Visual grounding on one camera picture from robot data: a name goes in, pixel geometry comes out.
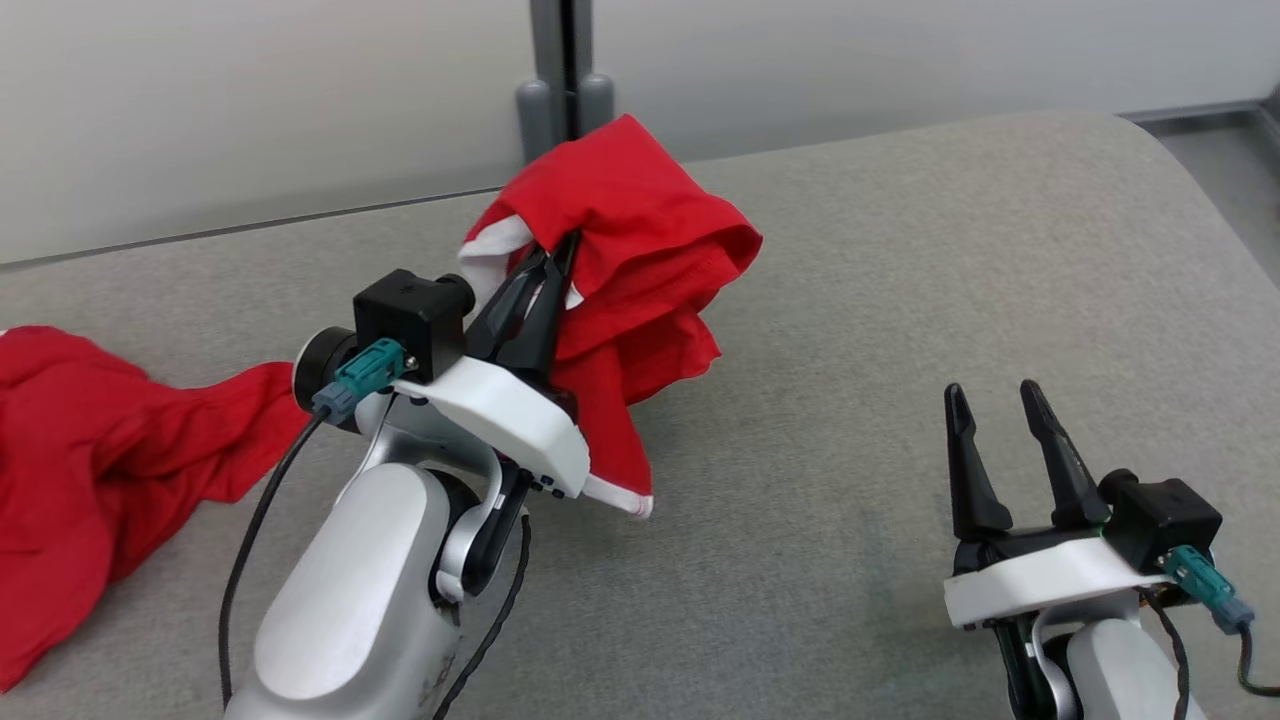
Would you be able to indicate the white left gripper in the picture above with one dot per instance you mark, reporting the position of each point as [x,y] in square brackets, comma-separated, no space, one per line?
[510,420]

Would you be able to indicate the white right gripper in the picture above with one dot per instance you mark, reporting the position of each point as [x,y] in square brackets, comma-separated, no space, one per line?
[1050,580]

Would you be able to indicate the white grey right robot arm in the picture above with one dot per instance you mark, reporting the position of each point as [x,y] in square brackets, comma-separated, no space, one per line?
[1120,670]

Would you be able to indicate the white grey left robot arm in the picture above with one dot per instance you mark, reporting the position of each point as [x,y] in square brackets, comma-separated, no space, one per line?
[350,600]

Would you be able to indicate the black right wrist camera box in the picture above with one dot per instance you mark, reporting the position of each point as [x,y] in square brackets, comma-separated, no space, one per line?
[1160,520]

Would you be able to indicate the grey cylindrical post foot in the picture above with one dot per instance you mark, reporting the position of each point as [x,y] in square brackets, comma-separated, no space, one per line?
[597,100]
[533,120]

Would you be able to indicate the grey metal partition post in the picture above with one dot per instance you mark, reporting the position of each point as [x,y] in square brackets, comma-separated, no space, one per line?
[550,40]

